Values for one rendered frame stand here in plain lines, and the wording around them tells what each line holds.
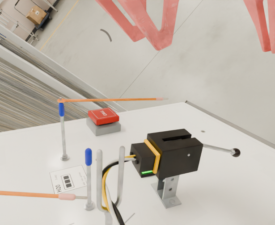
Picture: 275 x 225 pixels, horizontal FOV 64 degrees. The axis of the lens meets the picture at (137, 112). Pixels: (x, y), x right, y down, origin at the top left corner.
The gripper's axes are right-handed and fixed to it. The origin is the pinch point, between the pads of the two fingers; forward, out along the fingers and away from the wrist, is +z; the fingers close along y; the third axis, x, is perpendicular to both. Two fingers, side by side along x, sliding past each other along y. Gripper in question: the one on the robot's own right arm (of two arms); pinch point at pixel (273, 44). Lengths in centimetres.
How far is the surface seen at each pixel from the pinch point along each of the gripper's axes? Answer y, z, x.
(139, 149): -0.4, 9.0, -18.2
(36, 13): -732, 0, -36
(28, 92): -65, 20, -36
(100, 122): -18.8, 14.1, -19.4
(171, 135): -1.4, 9.1, -13.4
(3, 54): -68, 5, -40
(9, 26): -819, 28, -128
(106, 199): 6.4, 7.4, -23.7
